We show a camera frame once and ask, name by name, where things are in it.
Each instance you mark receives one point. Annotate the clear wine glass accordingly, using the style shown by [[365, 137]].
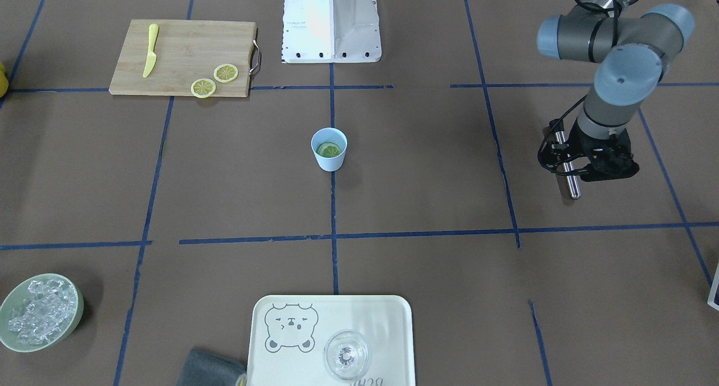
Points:
[[347, 355]]

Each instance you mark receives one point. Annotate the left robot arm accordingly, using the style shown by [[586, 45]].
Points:
[[633, 55]]

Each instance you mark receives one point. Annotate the green bowl with ice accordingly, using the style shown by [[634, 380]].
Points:
[[40, 312]]

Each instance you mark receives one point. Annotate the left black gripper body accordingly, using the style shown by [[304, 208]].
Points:
[[582, 145]]

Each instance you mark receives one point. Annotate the wooden cutting board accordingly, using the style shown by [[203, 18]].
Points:
[[186, 50]]

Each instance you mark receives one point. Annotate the yellow plastic knife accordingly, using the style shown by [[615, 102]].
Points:
[[151, 57]]

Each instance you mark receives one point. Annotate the whole yellow lemon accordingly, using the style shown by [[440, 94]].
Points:
[[4, 83]]

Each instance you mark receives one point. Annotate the grey folded cloth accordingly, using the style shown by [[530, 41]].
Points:
[[203, 368]]

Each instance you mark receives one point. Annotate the lemon slice on board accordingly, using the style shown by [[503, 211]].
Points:
[[203, 88], [225, 73]]

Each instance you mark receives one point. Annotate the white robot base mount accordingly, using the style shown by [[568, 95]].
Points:
[[331, 31]]

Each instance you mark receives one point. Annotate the cream bear tray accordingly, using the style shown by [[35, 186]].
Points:
[[289, 333]]

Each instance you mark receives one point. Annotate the light blue plastic cup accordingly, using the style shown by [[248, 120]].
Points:
[[336, 136]]

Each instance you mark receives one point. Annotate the steel muddler black tip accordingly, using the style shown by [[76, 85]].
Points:
[[571, 187]]

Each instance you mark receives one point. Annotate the yellow lemon slice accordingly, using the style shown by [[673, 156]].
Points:
[[329, 149]]

